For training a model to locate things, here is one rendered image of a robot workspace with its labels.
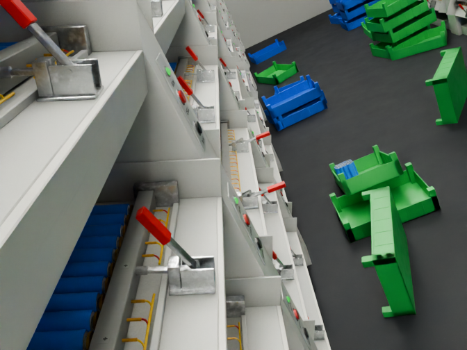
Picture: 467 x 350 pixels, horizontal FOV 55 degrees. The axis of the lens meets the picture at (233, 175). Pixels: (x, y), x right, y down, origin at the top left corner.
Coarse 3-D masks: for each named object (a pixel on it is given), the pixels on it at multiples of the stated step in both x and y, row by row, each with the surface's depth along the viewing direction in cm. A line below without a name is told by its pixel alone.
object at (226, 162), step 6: (222, 126) 119; (222, 132) 116; (222, 138) 112; (228, 138) 115; (234, 138) 115; (222, 144) 108; (228, 144) 108; (222, 150) 105; (228, 150) 105; (222, 156) 102; (228, 156) 102; (222, 162) 99; (228, 162) 99; (234, 162) 102; (228, 168) 96; (228, 174) 94; (234, 174) 96
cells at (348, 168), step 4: (348, 160) 178; (340, 164) 178; (344, 164) 174; (348, 164) 171; (352, 164) 171; (336, 168) 173; (340, 168) 170; (344, 168) 171; (348, 168) 171; (352, 168) 170; (356, 168) 172; (336, 172) 173; (340, 172) 171; (344, 172) 171; (348, 172) 170; (352, 172) 170; (356, 172) 172; (348, 176) 171; (352, 176) 171
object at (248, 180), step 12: (228, 120) 122; (240, 120) 124; (240, 132) 122; (240, 156) 107; (252, 156) 107; (240, 168) 102; (252, 168) 101; (240, 180) 96; (252, 180) 96; (252, 216) 83; (264, 228) 79; (264, 240) 69
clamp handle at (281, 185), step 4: (276, 184) 85; (280, 184) 85; (284, 184) 84; (268, 188) 85; (272, 188) 85; (276, 188) 85; (280, 188) 85; (256, 192) 86; (260, 192) 85; (264, 192) 85; (268, 192) 85; (248, 196) 86; (252, 196) 85; (256, 196) 85
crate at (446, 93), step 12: (456, 48) 191; (444, 60) 186; (456, 60) 184; (444, 72) 176; (456, 72) 183; (432, 84) 176; (444, 84) 173; (456, 84) 182; (444, 96) 176; (456, 96) 181; (444, 108) 179; (456, 108) 180; (444, 120) 182; (456, 120) 180
